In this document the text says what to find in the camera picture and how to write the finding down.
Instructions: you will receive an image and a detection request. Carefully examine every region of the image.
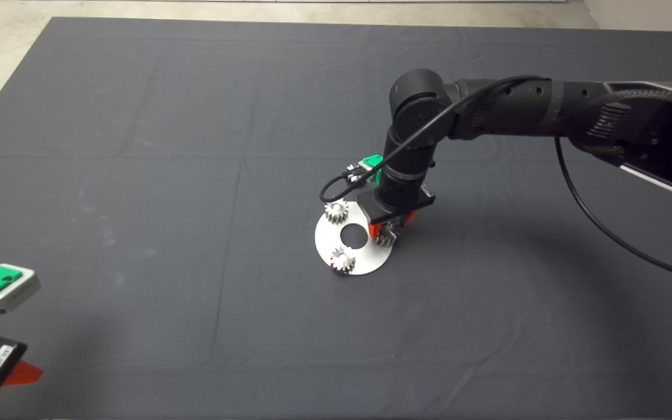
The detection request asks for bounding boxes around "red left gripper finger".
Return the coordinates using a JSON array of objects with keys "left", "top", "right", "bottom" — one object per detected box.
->
[{"left": 3, "top": 360, "right": 44, "bottom": 386}]

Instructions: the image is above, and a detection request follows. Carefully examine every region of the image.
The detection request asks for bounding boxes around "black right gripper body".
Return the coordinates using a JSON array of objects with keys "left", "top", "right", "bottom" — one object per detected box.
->
[{"left": 358, "top": 183, "right": 435, "bottom": 225}]

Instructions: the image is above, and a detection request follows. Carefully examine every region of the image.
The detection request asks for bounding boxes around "small dark steel gear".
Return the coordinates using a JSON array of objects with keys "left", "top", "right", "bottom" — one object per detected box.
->
[{"left": 345, "top": 165, "right": 370, "bottom": 188}]

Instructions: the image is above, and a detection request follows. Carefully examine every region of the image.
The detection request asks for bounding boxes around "small shiny steel gear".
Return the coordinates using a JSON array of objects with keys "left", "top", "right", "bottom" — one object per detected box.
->
[
  {"left": 324, "top": 198, "right": 349, "bottom": 224},
  {"left": 330, "top": 247, "right": 356, "bottom": 274}
]

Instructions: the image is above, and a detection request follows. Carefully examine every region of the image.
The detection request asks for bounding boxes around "round metal plate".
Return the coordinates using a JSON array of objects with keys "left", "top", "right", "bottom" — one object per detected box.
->
[{"left": 314, "top": 201, "right": 394, "bottom": 276}]

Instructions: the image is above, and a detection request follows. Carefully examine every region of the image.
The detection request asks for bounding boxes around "dark grey table cloth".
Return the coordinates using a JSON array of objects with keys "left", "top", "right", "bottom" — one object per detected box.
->
[{"left": 0, "top": 16, "right": 672, "bottom": 420}]

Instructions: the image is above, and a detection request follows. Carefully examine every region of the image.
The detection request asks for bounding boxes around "green right camera mount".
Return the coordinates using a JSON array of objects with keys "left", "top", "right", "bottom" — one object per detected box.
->
[{"left": 360, "top": 154, "right": 384, "bottom": 184}]

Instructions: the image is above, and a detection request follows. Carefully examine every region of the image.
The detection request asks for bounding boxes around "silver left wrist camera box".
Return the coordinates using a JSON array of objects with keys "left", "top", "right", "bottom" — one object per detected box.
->
[{"left": 0, "top": 265, "right": 41, "bottom": 314}]

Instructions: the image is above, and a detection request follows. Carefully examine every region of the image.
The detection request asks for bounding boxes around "black right camera cable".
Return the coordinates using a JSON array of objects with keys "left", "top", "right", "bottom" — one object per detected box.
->
[{"left": 320, "top": 75, "right": 672, "bottom": 285}]

